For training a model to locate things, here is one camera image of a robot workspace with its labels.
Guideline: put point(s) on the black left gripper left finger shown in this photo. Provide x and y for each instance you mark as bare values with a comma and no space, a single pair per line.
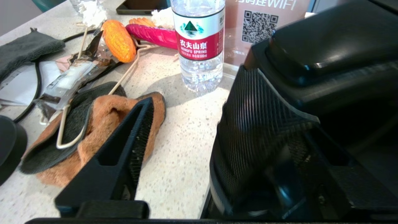
108,174

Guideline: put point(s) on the black round flat object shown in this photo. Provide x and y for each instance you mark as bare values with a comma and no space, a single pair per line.
9,146

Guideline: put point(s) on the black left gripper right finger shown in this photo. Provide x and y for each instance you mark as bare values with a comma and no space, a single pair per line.
367,189

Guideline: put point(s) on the clear water bottle red cap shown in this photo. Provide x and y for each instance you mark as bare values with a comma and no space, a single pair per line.
74,3
199,40

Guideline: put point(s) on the black phone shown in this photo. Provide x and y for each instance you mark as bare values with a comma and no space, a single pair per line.
140,6

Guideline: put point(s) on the crumpled white tissue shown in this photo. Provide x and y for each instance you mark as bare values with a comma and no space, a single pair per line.
93,14
163,18

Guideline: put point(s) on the silver foil wrapper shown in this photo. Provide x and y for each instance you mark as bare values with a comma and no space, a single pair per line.
74,74

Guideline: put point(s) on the yellow toy corn cob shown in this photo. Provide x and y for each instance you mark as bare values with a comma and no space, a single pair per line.
119,40

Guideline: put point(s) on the teal chair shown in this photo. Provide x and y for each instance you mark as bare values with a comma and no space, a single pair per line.
46,3

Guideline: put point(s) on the black electric kettle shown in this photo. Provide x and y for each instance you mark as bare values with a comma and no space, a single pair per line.
311,40

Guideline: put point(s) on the orange ridged toy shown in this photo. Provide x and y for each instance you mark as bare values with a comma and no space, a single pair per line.
141,21

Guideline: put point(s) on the brown crumpled cloth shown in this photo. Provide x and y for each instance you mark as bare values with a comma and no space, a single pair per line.
102,124

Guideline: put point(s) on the grey folded cloth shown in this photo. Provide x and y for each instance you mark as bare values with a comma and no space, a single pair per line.
25,49

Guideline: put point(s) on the pink red toy pepper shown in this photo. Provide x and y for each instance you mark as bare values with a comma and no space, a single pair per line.
152,34

